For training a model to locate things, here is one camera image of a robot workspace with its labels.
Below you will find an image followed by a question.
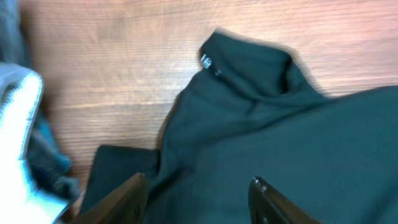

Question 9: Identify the light blue printed t-shirt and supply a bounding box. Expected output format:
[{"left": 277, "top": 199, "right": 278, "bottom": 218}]
[{"left": 1, "top": 0, "right": 72, "bottom": 173}]

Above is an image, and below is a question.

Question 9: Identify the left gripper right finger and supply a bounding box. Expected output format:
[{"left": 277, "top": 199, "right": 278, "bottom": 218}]
[{"left": 248, "top": 177, "right": 320, "bottom": 224}]

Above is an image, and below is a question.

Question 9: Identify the black t-shirt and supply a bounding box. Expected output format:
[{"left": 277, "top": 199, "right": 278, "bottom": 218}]
[{"left": 80, "top": 31, "right": 397, "bottom": 223}]

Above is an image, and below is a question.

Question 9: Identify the grey folded t-shirt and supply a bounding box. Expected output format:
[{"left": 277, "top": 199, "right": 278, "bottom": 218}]
[{"left": 1, "top": 63, "right": 80, "bottom": 223}]

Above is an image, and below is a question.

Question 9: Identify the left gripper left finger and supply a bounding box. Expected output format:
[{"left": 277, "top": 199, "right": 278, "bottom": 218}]
[{"left": 71, "top": 173, "right": 149, "bottom": 224}]

